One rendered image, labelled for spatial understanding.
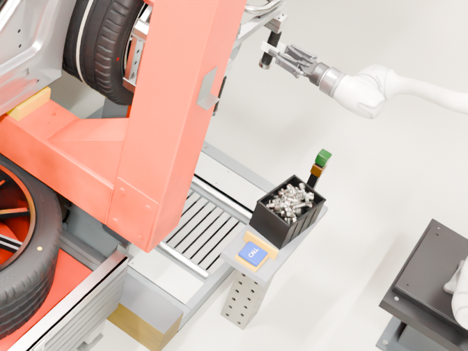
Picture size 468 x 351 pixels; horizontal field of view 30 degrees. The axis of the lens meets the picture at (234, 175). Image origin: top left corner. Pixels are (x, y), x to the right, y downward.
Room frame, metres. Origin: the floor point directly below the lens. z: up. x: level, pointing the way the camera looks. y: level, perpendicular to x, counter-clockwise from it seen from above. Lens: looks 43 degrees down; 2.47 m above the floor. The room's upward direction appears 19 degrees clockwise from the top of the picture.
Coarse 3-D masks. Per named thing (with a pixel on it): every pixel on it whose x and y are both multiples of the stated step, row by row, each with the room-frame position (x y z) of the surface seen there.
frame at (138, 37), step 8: (152, 8) 2.09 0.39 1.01; (144, 16) 2.07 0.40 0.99; (136, 24) 2.05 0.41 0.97; (144, 24) 2.05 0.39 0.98; (136, 32) 2.04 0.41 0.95; (144, 32) 2.03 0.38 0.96; (136, 40) 2.04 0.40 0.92; (144, 40) 2.03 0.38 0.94; (136, 48) 2.05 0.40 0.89; (128, 56) 2.04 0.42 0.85; (136, 56) 2.06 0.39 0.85; (128, 64) 2.04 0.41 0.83; (136, 64) 2.07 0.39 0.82; (128, 72) 2.04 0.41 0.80; (128, 80) 2.04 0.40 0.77; (136, 80) 2.03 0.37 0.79; (128, 88) 2.04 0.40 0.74
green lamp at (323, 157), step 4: (320, 152) 2.15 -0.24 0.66; (324, 152) 2.16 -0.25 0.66; (328, 152) 2.17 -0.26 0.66; (316, 156) 2.14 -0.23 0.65; (320, 156) 2.14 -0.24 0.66; (324, 156) 2.14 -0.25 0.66; (328, 156) 2.15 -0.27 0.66; (316, 160) 2.14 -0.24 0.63; (320, 160) 2.13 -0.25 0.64; (324, 160) 2.13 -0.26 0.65; (328, 160) 2.14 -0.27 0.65; (320, 164) 2.13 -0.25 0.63; (324, 164) 2.13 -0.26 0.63
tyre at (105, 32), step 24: (96, 0) 2.06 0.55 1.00; (120, 0) 2.06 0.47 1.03; (72, 24) 2.05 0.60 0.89; (96, 24) 2.03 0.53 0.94; (120, 24) 2.03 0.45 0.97; (72, 48) 2.05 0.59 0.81; (96, 48) 2.02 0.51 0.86; (120, 48) 2.04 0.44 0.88; (72, 72) 2.09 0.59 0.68; (96, 72) 2.02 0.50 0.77; (120, 72) 2.07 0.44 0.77; (120, 96) 2.09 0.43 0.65
